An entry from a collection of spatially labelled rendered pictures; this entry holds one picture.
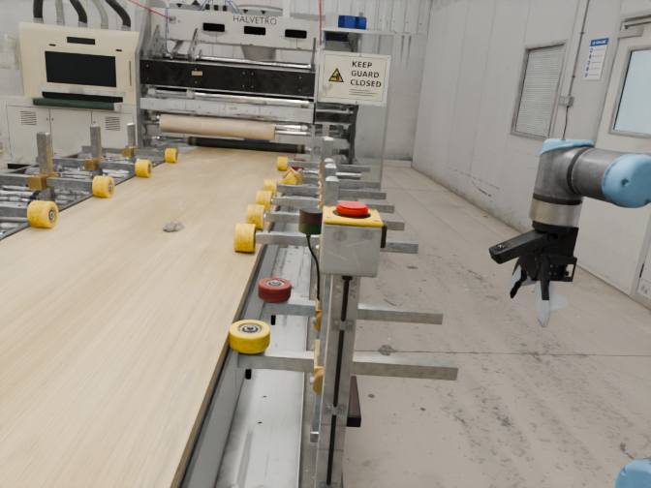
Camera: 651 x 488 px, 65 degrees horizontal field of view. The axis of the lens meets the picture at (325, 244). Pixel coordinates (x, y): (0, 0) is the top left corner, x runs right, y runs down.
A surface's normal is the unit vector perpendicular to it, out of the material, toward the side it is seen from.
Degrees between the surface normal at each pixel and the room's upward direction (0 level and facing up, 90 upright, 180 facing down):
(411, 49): 90
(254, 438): 0
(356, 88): 90
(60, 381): 0
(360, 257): 90
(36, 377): 0
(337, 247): 90
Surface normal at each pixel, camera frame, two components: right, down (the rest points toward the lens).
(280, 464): 0.07, -0.96
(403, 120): 0.10, 0.29
